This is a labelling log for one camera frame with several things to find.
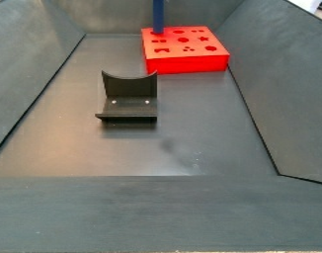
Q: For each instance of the blue rectangular bar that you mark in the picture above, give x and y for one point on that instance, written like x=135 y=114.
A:
x=157 y=16

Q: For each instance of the black curved holder bracket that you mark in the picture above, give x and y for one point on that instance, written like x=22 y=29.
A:
x=131 y=97

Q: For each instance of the red foam shape board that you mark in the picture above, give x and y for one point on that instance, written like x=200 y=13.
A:
x=183 y=50

